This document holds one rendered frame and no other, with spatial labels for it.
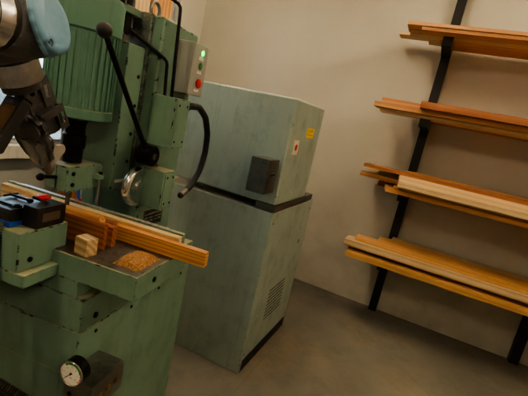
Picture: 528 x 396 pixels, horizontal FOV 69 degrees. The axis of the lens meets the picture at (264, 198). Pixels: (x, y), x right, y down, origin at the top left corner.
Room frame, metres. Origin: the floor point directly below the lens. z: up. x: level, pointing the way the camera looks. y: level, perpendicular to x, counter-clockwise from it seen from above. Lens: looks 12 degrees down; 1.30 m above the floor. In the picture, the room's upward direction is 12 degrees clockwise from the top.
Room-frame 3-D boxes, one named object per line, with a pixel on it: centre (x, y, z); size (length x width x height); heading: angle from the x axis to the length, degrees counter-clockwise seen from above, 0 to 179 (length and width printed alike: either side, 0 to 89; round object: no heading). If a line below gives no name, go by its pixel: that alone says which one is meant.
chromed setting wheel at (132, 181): (1.13, 0.38, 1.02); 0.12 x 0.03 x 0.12; 166
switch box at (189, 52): (1.31, 0.32, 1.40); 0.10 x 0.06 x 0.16; 166
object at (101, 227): (0.93, 0.48, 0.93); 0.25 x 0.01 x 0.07; 76
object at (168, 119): (1.20, 0.34, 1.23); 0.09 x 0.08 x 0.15; 166
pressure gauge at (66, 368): (0.76, 0.34, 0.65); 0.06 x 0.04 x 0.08; 76
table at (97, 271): (0.91, 0.51, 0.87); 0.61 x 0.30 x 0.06; 76
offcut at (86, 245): (0.86, 0.39, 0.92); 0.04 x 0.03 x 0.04; 66
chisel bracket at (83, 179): (1.05, 0.53, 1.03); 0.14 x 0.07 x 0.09; 166
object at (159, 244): (1.00, 0.40, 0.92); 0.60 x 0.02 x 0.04; 76
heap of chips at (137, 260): (0.87, 0.27, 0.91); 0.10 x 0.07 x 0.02; 166
